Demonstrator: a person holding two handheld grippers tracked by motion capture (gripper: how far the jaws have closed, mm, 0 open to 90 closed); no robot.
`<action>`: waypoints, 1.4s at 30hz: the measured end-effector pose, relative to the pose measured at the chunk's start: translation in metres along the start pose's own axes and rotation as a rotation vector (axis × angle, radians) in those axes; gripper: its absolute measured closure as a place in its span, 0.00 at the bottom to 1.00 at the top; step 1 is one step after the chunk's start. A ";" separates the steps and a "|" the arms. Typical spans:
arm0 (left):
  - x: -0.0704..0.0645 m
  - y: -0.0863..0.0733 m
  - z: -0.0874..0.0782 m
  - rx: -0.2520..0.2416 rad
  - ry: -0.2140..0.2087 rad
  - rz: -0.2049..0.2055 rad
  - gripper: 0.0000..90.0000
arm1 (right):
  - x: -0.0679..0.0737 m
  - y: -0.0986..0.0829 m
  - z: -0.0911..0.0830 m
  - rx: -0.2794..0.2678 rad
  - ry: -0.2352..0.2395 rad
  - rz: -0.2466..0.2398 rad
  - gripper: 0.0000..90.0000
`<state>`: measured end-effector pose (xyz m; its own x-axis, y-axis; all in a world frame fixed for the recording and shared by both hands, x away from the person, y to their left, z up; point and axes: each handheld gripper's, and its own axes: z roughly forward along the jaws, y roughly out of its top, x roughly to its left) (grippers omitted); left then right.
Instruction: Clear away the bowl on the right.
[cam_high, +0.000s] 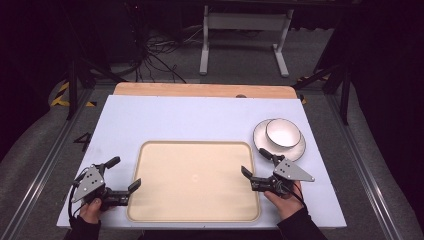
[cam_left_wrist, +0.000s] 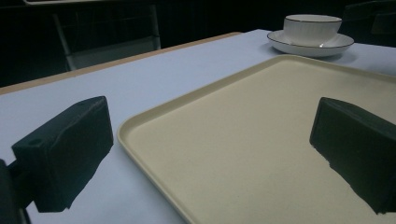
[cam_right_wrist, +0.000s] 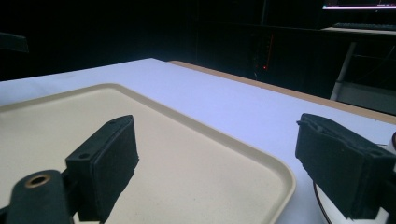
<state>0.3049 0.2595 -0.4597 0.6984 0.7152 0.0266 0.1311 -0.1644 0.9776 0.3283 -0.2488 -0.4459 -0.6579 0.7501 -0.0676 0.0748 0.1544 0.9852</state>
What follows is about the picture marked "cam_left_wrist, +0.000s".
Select beige plastic tray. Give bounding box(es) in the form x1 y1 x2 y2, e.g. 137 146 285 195
117 54 396 224

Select white saucer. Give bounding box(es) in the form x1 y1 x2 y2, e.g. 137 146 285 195
266 30 356 58

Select dark chair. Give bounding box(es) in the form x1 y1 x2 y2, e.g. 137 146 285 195
339 0 396 48

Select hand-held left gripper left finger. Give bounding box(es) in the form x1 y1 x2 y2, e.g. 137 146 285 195
10 95 115 214

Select chair with metal frame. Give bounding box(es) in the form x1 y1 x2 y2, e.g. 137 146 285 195
22 0 163 72

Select white ribbed cup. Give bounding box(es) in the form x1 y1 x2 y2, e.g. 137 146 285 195
282 14 343 48

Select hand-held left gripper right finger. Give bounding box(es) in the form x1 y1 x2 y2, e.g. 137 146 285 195
309 96 396 216

